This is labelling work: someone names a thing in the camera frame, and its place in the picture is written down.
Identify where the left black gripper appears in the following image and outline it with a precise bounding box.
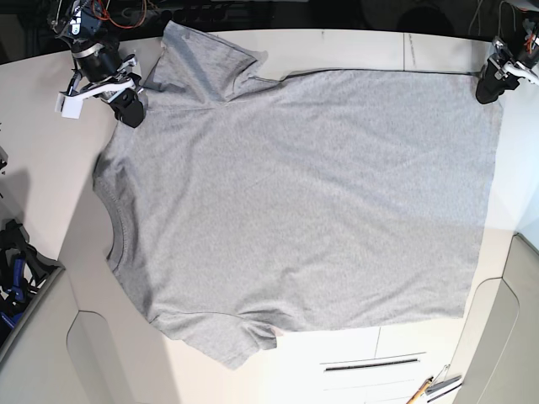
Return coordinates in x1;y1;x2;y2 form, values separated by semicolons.
475;35;538;104

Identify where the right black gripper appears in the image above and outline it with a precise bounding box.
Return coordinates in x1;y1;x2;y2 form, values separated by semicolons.
69;44;145;128

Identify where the grey T-shirt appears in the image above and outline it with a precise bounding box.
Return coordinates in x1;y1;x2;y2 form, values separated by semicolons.
93;23;503;369

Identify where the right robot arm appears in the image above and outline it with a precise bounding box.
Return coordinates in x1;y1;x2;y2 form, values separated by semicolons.
49;1;145;128

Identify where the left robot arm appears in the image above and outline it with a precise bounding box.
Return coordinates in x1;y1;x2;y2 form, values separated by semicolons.
475;1;538;104

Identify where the blue clamps pile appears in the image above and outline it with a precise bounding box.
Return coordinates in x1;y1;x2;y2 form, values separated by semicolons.
1;219;62;343

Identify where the white slotted grommet plate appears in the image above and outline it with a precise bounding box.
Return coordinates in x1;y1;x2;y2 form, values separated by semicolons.
318;352;426;374

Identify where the grey binder clip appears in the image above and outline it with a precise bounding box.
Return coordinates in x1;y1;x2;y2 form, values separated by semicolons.
424;364;462;399

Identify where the yellow pencil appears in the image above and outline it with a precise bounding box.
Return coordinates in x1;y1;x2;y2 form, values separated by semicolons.
406;377;434;404

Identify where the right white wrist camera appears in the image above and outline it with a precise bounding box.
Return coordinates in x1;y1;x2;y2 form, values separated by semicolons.
55;78;136;120

